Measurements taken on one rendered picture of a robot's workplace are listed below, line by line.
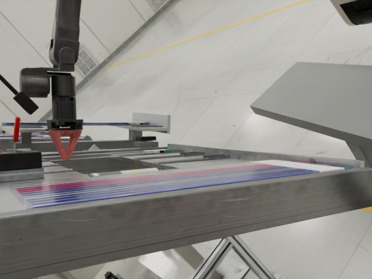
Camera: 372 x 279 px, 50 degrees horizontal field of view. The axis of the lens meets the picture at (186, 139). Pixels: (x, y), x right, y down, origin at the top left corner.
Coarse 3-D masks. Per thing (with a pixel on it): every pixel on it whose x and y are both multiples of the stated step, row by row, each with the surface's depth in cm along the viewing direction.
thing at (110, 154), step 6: (168, 150) 111; (48, 156) 95; (54, 156) 95; (60, 156) 96; (72, 156) 97; (78, 156) 98; (84, 156) 99; (90, 156) 100; (96, 156) 101; (102, 156) 101; (108, 156) 102; (114, 156) 103
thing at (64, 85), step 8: (48, 72) 94; (48, 80) 93; (56, 80) 94; (64, 80) 94; (72, 80) 95; (48, 88) 93; (56, 88) 94; (64, 88) 94; (72, 88) 95; (56, 96) 95; (64, 96) 95; (72, 96) 95
